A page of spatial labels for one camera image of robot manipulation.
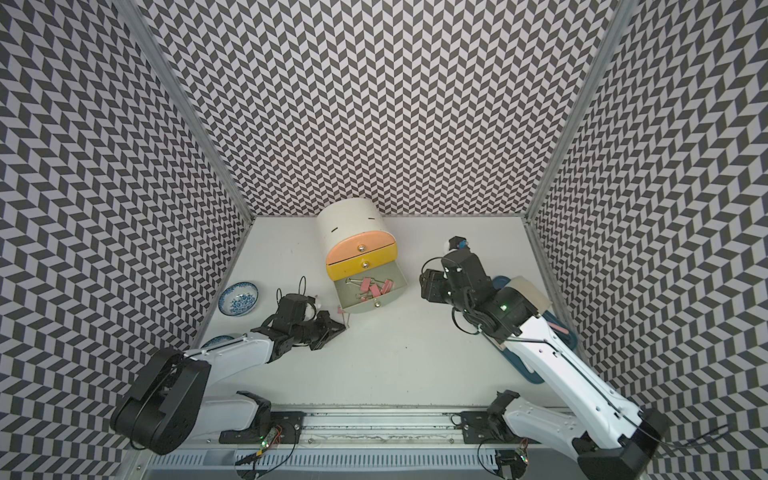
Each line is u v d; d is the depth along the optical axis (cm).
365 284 95
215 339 82
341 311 84
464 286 50
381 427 75
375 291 95
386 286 94
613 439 37
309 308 74
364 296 94
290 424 71
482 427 75
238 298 94
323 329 78
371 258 81
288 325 70
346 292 93
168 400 42
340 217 89
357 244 83
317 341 78
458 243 61
